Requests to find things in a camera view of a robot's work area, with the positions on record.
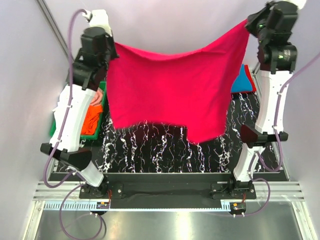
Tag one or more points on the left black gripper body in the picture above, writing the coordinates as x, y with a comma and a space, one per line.
111, 53

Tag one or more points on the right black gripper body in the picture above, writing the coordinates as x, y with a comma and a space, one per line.
256, 25

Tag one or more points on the magenta t shirt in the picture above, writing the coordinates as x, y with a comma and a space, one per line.
191, 89

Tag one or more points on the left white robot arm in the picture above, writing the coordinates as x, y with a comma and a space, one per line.
64, 145

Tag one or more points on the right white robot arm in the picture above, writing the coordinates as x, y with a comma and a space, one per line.
277, 57

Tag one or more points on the green plastic bin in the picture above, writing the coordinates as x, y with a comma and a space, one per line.
103, 86

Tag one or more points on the light pink t shirt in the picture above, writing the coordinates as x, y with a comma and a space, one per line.
97, 99

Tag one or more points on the folded red t shirt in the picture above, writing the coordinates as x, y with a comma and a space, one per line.
248, 74

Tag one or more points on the white t shirt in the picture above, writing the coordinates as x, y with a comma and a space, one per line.
58, 111

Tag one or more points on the orange t shirt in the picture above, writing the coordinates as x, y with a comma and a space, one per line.
91, 120

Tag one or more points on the folded blue t shirt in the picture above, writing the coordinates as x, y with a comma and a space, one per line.
241, 83

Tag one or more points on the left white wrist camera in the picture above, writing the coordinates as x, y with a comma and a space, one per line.
98, 18

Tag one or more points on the aluminium frame rail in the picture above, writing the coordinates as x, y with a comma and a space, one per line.
277, 190

